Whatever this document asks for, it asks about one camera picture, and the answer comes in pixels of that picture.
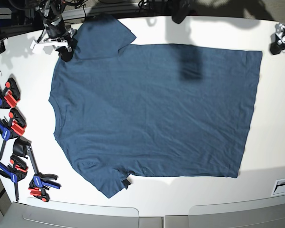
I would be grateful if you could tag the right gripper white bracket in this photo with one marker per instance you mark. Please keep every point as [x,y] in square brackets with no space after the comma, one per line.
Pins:
[65,46]

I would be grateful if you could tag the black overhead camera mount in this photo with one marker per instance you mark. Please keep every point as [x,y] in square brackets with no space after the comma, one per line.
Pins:
[180,10]

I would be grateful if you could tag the grey chair backrest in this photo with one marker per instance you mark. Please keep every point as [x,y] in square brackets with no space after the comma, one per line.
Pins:
[261,213]
[24,216]

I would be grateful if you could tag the blue T-shirt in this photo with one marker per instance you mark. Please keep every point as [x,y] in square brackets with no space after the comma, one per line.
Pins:
[161,110]

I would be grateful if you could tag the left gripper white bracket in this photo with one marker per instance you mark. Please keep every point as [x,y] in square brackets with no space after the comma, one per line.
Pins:
[278,44]

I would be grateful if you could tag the blue red bar clamp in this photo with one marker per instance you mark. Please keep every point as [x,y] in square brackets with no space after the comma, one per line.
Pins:
[15,171]
[10,95]
[12,129]
[40,182]

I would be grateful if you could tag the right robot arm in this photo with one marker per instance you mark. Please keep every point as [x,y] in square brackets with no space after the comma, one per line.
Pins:
[55,34]

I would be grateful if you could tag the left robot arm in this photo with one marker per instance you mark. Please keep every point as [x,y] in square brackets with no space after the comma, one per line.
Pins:
[278,45]

